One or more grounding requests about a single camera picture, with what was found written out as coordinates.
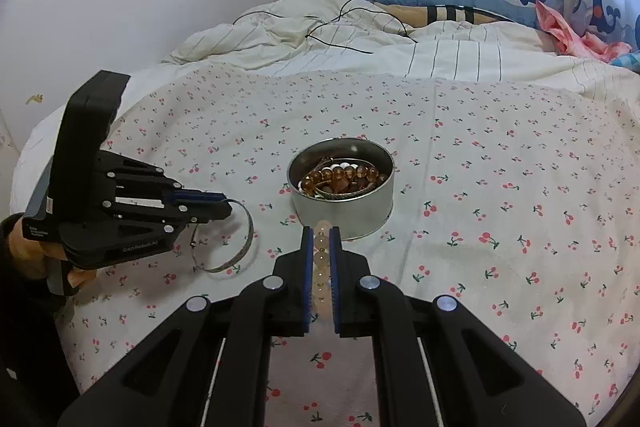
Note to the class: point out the person's left hand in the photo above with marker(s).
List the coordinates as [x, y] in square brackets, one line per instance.
[32, 257]

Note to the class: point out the white striped quilt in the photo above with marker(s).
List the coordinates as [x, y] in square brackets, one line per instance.
[450, 52]

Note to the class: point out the pink cloth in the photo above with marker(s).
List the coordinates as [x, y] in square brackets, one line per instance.
[565, 34]

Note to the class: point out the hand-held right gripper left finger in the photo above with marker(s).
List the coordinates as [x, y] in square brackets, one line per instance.
[306, 279]

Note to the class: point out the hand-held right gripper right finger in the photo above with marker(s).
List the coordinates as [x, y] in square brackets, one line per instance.
[336, 279]

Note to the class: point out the round metal tin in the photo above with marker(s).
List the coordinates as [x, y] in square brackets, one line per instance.
[350, 214]

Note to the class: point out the silver bangle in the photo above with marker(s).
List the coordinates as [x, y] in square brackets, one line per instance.
[248, 247]

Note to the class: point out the cherry print bed sheet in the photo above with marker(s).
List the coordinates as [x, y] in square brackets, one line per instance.
[500, 207]

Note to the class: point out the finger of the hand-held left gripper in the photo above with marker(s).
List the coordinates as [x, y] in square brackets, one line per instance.
[205, 212]
[200, 197]

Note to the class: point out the blue cloth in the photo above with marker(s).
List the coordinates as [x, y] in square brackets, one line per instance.
[627, 61]

